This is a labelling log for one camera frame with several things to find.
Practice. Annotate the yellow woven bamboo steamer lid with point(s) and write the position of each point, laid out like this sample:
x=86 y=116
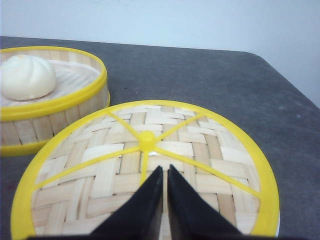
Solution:
x=127 y=155

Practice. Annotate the bamboo steamer basket yellow rims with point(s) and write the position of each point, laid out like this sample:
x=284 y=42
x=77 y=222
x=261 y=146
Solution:
x=81 y=90

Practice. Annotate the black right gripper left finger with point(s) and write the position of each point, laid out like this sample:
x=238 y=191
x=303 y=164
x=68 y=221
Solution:
x=140 y=217

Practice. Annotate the white steamed bun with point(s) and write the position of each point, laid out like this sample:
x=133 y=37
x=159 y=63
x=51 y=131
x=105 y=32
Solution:
x=27 y=77

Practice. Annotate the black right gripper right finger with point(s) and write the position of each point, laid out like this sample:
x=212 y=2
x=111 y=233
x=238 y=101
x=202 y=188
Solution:
x=190 y=217

